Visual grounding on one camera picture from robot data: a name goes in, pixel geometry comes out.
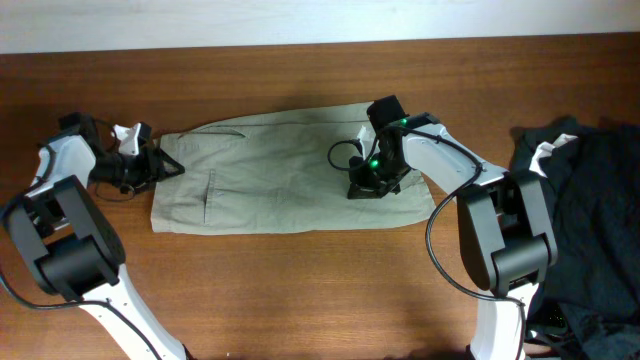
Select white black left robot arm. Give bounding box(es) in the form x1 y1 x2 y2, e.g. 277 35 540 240
1 113 191 359

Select khaki green shorts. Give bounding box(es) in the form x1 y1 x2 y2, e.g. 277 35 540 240
151 103 435 235

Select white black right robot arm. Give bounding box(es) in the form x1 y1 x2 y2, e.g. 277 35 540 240
345 95 558 359

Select dark clothes pile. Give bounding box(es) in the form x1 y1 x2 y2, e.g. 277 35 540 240
510 117 639 359

